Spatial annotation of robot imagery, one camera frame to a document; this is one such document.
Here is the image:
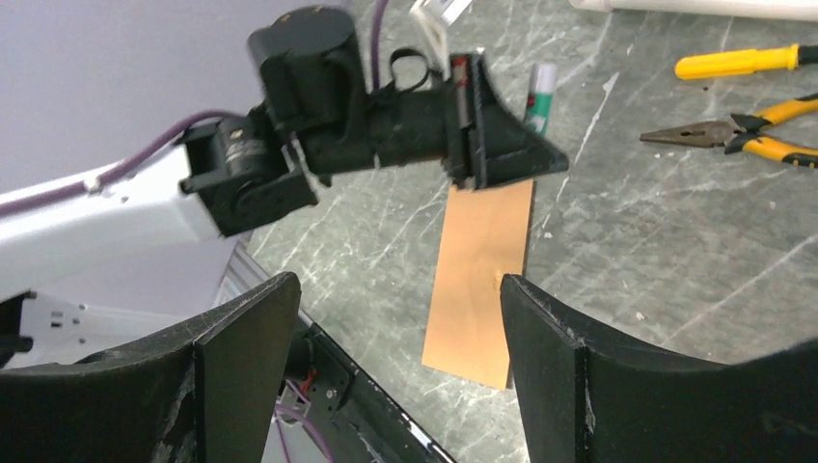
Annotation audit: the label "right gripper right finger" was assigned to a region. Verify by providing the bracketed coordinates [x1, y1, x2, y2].
[500, 274, 817, 462]

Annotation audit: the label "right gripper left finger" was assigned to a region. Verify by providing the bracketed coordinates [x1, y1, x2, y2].
[1, 272, 301, 462]

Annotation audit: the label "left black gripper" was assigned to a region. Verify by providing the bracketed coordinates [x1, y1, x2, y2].
[444, 52, 569, 190]

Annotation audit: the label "small white green tube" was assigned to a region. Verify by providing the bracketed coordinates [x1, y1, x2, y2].
[524, 62, 558, 137]

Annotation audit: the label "brown paper envelope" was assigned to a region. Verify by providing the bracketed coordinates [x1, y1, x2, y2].
[422, 180, 534, 390]

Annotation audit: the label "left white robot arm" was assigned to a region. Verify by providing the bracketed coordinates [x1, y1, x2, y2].
[1, 5, 569, 300]

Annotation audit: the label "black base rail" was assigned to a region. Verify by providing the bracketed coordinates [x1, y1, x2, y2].
[271, 313, 455, 463]

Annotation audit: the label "yellow handled pliers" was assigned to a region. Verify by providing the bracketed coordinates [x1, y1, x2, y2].
[640, 94, 817, 169]

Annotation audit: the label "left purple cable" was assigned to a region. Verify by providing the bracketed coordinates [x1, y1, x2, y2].
[0, 0, 393, 219]

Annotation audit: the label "white pvc pipe frame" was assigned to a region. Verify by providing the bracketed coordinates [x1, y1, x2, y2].
[569, 0, 817, 22]

